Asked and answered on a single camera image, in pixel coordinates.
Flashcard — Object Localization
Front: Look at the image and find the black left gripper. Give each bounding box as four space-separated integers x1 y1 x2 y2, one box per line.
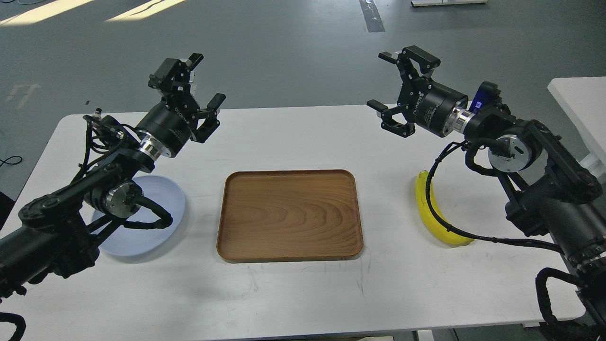
136 53 226 158

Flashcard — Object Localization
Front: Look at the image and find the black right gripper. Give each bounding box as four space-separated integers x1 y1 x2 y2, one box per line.
366 45 468 138

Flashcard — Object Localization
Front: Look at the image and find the yellow banana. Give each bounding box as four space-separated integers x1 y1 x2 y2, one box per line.
415 170 475 246

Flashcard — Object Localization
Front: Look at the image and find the light blue plate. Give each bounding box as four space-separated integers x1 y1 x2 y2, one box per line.
91 175 186 257

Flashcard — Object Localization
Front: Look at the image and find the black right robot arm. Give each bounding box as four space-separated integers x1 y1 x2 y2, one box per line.
367 45 605 341

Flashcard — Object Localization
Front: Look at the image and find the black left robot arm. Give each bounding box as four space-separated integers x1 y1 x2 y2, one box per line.
0 53 226 298

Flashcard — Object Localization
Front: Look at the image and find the white table base far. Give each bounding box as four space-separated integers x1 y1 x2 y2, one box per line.
411 0 489 7

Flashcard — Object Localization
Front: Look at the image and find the brown wooden tray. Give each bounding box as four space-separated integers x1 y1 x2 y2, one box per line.
216 169 364 263

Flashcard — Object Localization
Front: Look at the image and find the white side table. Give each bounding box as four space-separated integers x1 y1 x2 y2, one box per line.
548 76 606 184

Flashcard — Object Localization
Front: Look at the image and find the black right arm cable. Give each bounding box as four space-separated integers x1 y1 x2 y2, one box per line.
425 140 564 253

